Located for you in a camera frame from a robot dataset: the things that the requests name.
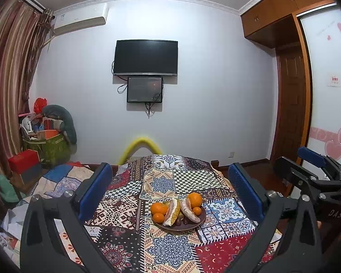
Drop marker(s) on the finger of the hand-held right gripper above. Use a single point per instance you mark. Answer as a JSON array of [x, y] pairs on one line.
[[295, 179], [312, 156]]

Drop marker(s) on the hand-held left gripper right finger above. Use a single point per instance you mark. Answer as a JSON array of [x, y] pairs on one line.
[[245, 193]]

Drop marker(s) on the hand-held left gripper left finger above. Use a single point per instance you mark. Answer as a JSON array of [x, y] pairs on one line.
[[95, 193]]

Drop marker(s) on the large orange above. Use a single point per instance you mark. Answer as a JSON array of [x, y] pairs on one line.
[[157, 207], [195, 199]]

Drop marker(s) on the small orange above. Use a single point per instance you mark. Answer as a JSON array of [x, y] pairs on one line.
[[159, 218], [197, 211]]

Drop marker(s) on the brown round plate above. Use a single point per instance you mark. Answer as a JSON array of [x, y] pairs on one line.
[[182, 228]]

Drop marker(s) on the yellow corn cob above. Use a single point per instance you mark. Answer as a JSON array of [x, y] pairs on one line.
[[172, 212]]

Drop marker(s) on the green patterned box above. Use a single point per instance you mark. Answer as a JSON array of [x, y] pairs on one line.
[[54, 150]]

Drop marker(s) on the yellow foam tube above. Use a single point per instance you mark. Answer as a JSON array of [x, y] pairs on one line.
[[139, 142]]

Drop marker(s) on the grey neck pillow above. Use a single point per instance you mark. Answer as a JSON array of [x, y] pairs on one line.
[[69, 128]]

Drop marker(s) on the orange box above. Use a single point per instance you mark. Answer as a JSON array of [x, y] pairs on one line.
[[48, 134]]

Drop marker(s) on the small white red sign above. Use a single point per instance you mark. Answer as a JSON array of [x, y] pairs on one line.
[[334, 81]]

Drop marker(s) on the red box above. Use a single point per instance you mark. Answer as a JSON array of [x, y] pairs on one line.
[[22, 159]]

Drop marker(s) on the white crumpled cloth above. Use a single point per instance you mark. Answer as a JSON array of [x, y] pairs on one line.
[[14, 219]]

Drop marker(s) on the green toy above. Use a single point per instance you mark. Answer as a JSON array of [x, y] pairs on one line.
[[5, 187]]

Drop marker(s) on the patchwork patterned tablecloth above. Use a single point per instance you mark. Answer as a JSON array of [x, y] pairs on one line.
[[170, 244]]

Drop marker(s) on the white sliding door heart stickers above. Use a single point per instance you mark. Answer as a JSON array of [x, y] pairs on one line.
[[324, 62]]

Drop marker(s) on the small white fan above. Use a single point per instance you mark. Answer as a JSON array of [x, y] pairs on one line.
[[27, 125]]

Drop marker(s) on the red plastic bag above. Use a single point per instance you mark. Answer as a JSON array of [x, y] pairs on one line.
[[40, 105]]

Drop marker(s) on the striped brown curtain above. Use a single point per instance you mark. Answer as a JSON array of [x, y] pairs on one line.
[[11, 76]]

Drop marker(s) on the wooden wardrobe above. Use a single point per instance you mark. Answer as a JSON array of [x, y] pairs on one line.
[[272, 14]]

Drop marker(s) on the white air conditioner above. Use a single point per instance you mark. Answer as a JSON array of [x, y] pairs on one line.
[[79, 20]]

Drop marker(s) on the white wall socket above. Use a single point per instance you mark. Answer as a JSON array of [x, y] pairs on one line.
[[232, 154]]

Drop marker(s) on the small black wall monitor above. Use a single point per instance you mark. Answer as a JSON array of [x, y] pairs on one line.
[[145, 89]]

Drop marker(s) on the black wall television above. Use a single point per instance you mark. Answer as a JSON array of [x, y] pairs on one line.
[[146, 58]]

